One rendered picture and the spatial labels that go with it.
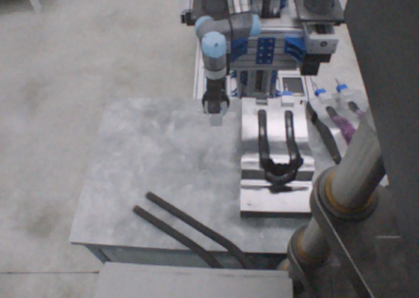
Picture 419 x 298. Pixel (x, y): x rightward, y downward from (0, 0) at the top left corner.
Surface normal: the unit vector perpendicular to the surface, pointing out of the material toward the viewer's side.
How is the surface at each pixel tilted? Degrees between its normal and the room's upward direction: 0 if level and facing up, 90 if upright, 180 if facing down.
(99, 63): 0
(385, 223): 0
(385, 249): 0
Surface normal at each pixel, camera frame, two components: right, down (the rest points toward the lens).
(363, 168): -0.58, 0.68
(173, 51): -0.04, -0.57
